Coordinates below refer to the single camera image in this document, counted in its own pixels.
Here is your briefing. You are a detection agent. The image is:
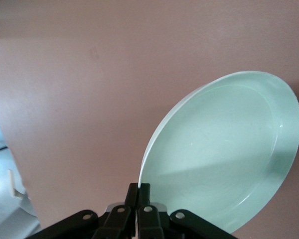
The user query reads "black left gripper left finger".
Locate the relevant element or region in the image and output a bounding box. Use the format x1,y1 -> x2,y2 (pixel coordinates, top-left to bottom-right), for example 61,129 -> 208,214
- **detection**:
33,183 -> 140,239

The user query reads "brown table cover sheet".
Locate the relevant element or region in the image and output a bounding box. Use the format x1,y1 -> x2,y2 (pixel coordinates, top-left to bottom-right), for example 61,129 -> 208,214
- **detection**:
0,0 -> 299,239

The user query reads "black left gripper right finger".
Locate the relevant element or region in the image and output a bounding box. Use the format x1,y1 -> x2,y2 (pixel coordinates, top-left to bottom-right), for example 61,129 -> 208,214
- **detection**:
138,183 -> 241,239

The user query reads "pale green round plate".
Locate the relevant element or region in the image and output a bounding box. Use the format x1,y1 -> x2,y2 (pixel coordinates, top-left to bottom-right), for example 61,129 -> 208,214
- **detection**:
139,70 -> 299,235

